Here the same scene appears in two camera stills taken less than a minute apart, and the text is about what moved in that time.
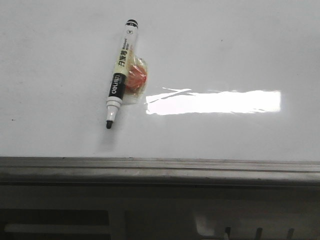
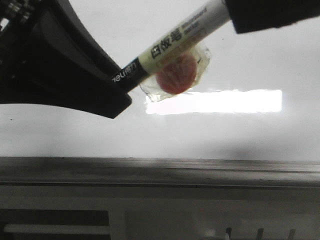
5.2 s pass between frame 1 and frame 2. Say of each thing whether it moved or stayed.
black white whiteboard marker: moved
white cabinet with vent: stayed
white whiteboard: stayed
